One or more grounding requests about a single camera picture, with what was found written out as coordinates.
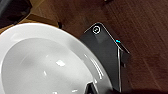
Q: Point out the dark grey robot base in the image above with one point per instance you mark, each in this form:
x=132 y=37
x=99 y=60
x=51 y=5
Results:
x=108 y=56

